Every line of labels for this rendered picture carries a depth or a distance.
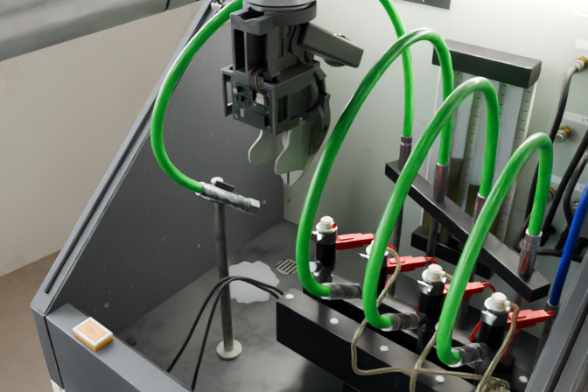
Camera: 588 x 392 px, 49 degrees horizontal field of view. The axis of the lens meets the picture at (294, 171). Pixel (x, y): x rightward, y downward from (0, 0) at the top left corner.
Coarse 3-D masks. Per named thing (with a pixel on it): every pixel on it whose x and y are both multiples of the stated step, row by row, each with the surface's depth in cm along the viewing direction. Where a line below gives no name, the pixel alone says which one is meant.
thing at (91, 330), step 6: (84, 324) 90; (90, 324) 90; (84, 330) 89; (90, 330) 89; (96, 330) 89; (102, 330) 89; (78, 336) 89; (90, 336) 88; (96, 336) 88; (102, 336) 88; (84, 342) 88; (102, 342) 87; (96, 348) 87
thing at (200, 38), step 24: (240, 0) 73; (384, 0) 82; (216, 24) 73; (192, 48) 73; (408, 48) 88; (168, 72) 74; (408, 72) 90; (168, 96) 75; (408, 96) 92; (408, 120) 94; (168, 168) 79
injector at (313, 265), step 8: (320, 232) 85; (328, 232) 85; (336, 232) 85; (320, 240) 85; (328, 240) 85; (336, 240) 86; (320, 248) 86; (328, 248) 86; (320, 256) 87; (328, 256) 86; (312, 264) 86; (320, 264) 87; (328, 264) 87; (320, 272) 87; (328, 272) 88; (320, 280) 89; (328, 280) 89; (328, 304) 92
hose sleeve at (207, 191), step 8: (208, 184) 84; (200, 192) 83; (208, 192) 83; (216, 192) 84; (224, 192) 85; (232, 192) 86; (216, 200) 85; (224, 200) 85; (232, 200) 86; (240, 200) 86; (248, 200) 88; (240, 208) 87
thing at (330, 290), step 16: (416, 32) 70; (432, 32) 72; (400, 48) 67; (384, 64) 66; (448, 64) 78; (368, 80) 65; (448, 80) 81; (352, 96) 65; (352, 112) 64; (336, 128) 64; (448, 128) 85; (336, 144) 64; (448, 144) 87; (320, 160) 64; (320, 176) 64; (320, 192) 64; (432, 192) 92; (304, 208) 64; (304, 224) 64; (304, 240) 65; (304, 256) 66; (304, 272) 67; (320, 288) 71; (336, 288) 74; (352, 288) 78
